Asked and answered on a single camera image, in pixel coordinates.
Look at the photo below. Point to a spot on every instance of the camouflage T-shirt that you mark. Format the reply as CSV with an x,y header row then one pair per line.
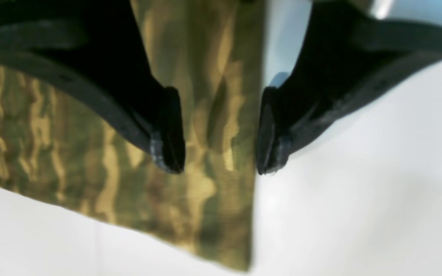
x,y
56,150

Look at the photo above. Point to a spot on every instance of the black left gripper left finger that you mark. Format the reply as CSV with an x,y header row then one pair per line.
x,y
93,51

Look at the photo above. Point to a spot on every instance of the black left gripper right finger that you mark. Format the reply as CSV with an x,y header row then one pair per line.
x,y
354,52

